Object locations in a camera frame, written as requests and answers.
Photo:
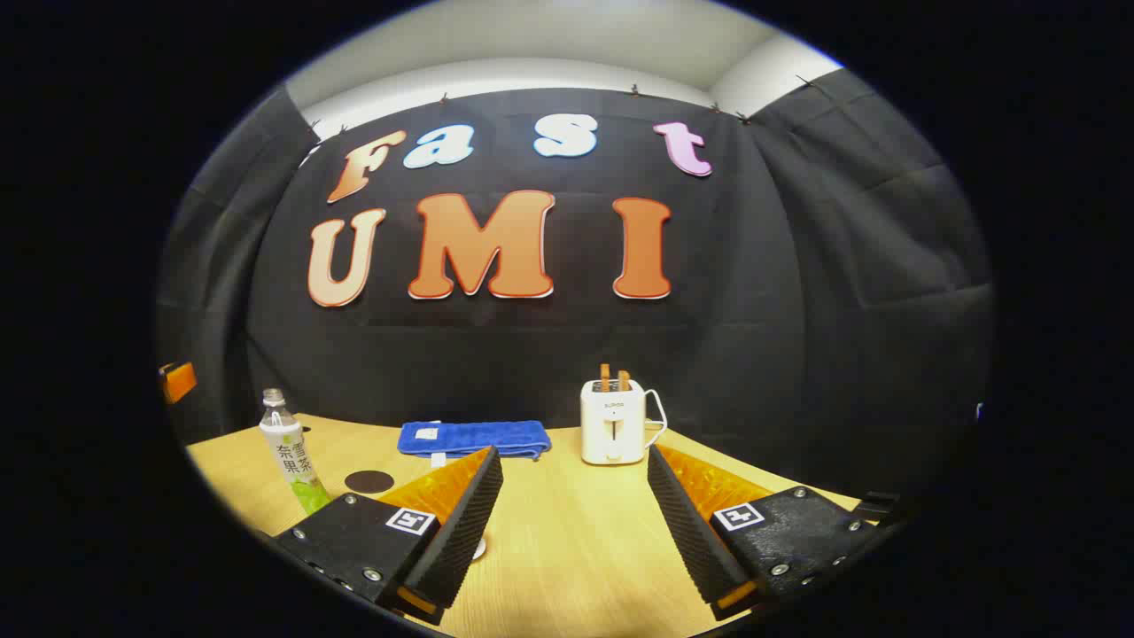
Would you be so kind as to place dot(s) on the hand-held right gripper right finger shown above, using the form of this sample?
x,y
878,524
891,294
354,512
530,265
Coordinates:
x,y
687,532

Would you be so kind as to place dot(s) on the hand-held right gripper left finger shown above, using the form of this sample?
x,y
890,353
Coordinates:
x,y
465,523

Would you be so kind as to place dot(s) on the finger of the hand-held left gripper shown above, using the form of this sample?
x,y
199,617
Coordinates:
x,y
180,381

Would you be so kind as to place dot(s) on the dark round coaster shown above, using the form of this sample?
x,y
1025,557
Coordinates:
x,y
369,482

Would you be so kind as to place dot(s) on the clear water bottle green label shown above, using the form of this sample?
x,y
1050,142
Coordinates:
x,y
288,452

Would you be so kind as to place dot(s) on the white saucer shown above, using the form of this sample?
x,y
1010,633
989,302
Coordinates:
x,y
479,549

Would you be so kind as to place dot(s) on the blue folded towel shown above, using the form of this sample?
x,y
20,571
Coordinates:
x,y
474,438

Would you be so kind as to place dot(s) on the white toaster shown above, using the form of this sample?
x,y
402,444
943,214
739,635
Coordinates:
x,y
611,434

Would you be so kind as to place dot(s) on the black backdrop cloth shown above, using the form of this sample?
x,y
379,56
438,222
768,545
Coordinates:
x,y
532,354

